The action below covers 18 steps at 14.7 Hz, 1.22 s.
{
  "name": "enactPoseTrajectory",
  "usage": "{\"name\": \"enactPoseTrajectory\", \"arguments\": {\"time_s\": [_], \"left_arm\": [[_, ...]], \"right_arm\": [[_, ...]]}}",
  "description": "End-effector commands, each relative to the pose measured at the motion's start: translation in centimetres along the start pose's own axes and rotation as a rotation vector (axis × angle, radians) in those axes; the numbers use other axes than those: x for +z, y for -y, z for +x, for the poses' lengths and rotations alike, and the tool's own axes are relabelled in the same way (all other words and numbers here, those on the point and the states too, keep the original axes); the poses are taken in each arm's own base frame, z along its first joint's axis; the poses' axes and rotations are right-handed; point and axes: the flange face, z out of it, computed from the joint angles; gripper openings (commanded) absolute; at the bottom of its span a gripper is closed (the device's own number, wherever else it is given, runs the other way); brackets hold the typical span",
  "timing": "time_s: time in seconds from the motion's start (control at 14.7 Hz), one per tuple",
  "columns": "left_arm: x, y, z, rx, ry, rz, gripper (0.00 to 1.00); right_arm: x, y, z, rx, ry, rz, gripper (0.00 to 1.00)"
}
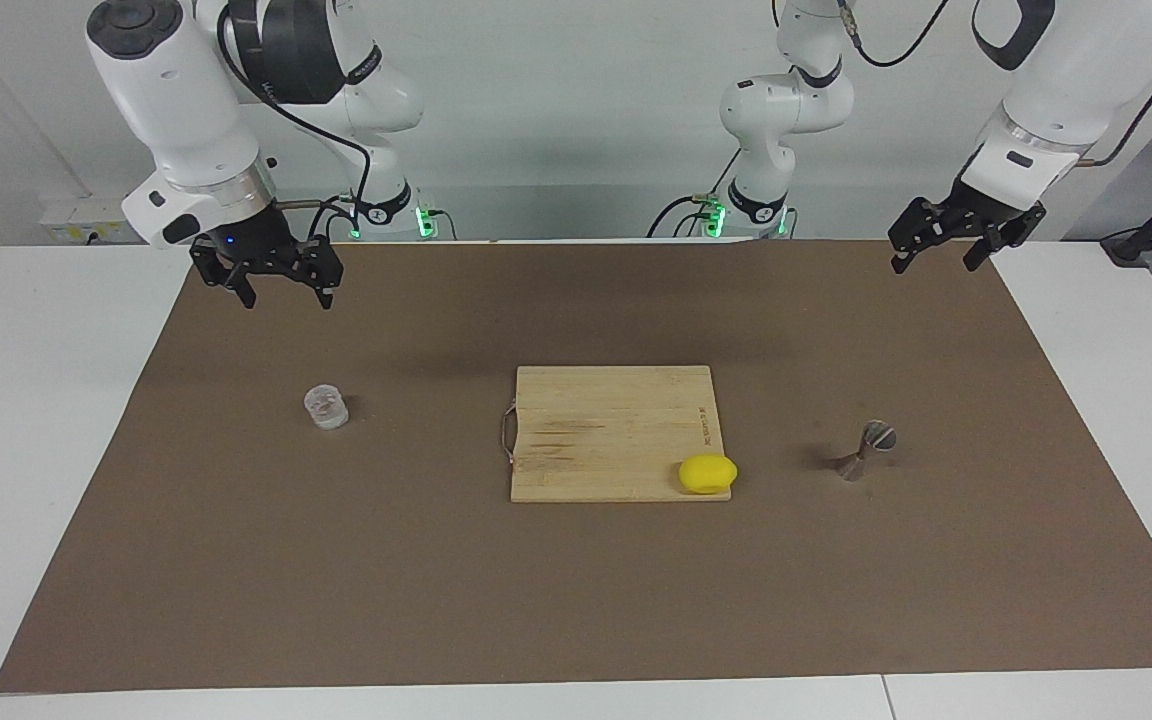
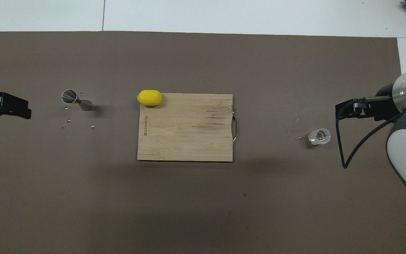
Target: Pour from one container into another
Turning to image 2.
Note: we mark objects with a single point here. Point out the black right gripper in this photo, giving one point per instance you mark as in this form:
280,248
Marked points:
382,107

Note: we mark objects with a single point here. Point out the clear glass cup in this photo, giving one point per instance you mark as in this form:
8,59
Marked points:
319,137

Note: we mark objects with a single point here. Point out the steel jigger cup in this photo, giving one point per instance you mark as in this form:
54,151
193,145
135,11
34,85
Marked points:
69,96

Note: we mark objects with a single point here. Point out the yellow lemon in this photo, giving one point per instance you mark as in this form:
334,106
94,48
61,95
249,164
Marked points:
149,97

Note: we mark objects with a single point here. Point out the wooden cutting board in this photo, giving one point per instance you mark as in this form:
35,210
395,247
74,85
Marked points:
185,130

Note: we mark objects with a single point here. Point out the brown table mat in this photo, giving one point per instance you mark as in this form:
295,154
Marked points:
189,204

